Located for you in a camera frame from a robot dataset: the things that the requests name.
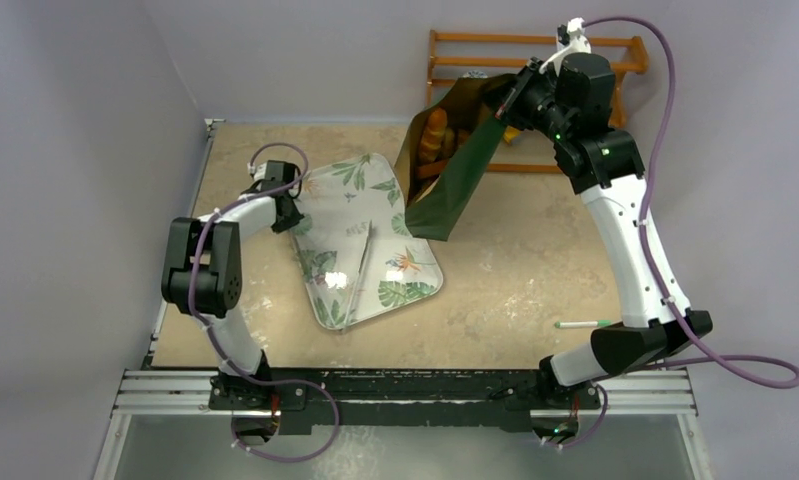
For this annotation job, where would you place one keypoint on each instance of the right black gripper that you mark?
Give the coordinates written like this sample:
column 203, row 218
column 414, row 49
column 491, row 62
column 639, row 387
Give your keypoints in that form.
column 511, row 92

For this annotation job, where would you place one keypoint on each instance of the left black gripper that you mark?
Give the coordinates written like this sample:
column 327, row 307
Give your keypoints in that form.
column 292, row 221

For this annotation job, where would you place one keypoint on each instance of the leaf pattern serving tray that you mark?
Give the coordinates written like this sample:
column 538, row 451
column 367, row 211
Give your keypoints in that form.
column 337, row 200

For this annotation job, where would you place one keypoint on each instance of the metal tongs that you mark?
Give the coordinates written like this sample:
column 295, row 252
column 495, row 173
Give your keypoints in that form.
column 353, row 297

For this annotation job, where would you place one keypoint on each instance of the green paper bag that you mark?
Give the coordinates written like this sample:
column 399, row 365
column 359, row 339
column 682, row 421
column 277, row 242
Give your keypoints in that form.
column 433, row 206

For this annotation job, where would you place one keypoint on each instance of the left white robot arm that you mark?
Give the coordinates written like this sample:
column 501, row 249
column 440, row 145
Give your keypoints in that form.
column 202, row 274

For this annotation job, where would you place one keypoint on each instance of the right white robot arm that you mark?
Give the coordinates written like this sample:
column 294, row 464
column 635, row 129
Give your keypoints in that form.
column 607, row 173

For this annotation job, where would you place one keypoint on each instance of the fake baguette bread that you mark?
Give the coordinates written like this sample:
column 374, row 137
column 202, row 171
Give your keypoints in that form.
column 432, row 136

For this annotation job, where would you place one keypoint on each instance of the orange fake bread slice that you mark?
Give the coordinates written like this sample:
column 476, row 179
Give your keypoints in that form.
column 430, row 170

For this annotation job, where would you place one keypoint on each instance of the orange wooden shelf rack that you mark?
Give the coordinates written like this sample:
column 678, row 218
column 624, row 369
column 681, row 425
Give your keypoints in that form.
column 634, row 60

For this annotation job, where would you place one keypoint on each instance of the small yellow object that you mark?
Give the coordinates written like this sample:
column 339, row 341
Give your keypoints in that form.
column 510, row 135

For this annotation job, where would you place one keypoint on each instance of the green white marker pen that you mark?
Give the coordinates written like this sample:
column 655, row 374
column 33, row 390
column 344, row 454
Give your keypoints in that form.
column 583, row 324

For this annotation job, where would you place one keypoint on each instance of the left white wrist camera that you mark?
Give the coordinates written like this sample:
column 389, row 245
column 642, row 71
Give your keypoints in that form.
column 257, row 178

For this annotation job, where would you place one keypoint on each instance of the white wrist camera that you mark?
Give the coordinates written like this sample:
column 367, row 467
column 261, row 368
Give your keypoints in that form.
column 257, row 178
column 570, row 39

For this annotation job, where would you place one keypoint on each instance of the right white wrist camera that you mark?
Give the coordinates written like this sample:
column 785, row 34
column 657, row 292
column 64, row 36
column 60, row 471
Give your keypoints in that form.
column 570, row 39

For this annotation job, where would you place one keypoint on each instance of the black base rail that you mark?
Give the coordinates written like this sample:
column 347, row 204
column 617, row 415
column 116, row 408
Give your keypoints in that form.
column 300, row 399

